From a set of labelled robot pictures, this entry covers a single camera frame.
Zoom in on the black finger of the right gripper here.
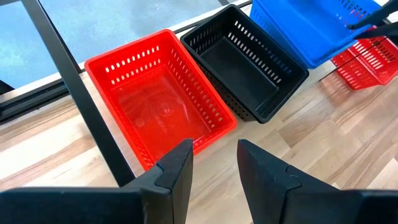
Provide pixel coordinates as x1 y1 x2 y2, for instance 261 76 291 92
347 0 398 30
353 21 398 47

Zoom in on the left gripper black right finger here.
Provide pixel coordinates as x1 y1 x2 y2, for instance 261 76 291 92
237 139 398 224

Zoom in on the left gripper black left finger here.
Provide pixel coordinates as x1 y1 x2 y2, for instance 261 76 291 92
0 138 194 224

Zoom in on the red plastic slotted basket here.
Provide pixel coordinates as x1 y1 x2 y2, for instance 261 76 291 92
330 26 398 91
84 29 238 171

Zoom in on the blue plastic slotted basket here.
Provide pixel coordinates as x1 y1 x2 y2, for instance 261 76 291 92
249 0 385 70

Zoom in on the black plastic slotted basket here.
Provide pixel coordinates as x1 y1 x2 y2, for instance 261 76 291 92
180 4 310 124

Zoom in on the black metal rig frame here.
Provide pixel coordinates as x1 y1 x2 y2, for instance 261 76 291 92
0 0 253 126

